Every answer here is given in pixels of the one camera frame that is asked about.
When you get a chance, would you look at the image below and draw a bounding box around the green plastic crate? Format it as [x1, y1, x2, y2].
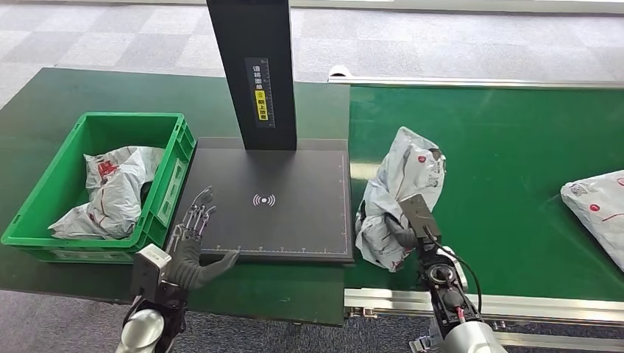
[0, 112, 197, 265]

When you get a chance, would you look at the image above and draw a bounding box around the crumpled grey mailer package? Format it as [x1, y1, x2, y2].
[47, 145, 166, 240]

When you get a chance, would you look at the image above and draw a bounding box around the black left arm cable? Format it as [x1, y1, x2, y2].
[122, 297, 143, 328]

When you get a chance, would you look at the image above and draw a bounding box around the thin aluminium conveyor rail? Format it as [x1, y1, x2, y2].
[327, 75, 624, 90]

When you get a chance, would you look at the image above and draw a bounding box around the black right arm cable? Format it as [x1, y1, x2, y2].
[422, 226, 484, 314]

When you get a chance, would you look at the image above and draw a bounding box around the yellow and white scanner label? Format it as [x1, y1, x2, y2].
[244, 57, 276, 129]

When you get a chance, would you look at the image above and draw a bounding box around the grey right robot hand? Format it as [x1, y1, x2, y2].
[385, 214, 420, 250]

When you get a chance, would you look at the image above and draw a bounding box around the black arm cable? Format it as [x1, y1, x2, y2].
[422, 226, 484, 314]
[122, 297, 143, 328]

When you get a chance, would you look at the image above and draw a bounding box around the large grey mailer package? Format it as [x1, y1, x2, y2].
[560, 170, 624, 274]

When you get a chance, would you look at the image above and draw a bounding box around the green conveyor belt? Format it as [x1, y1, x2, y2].
[344, 85, 624, 303]

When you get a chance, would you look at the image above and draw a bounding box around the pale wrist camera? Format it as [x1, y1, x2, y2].
[399, 193, 443, 240]
[130, 243, 172, 301]

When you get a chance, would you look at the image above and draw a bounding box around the grey mailer package red print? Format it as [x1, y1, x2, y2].
[354, 126, 447, 274]

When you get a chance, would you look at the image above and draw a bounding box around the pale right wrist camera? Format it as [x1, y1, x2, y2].
[399, 193, 443, 240]

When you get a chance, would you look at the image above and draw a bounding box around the wide aluminium conveyor rail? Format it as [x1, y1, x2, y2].
[343, 287, 624, 327]

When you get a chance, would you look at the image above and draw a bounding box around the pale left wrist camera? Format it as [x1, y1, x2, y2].
[130, 243, 172, 301]

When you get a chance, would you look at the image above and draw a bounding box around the black inbound scanner machine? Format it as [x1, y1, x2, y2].
[163, 0, 356, 267]

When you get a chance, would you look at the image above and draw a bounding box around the aluminium conveyor support bar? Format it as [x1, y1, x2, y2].
[408, 331, 624, 353]

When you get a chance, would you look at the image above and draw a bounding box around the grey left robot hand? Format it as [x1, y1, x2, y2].
[166, 186, 241, 291]

